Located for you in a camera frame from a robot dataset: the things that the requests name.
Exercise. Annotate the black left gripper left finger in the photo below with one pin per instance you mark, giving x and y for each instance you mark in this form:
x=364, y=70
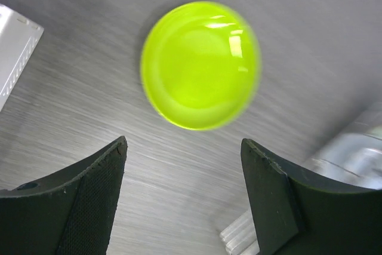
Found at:
x=70, y=211

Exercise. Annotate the lime green plate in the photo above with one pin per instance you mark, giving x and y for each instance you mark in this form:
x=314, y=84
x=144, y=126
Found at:
x=200, y=65

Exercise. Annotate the metal wire dish rack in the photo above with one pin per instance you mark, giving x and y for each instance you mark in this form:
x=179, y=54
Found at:
x=352, y=157

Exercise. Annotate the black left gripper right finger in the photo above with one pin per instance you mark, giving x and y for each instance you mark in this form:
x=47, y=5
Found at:
x=297, y=211

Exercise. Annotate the white perforated file organizer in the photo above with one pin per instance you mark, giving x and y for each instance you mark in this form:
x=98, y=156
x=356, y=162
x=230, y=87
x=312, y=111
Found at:
x=19, y=37

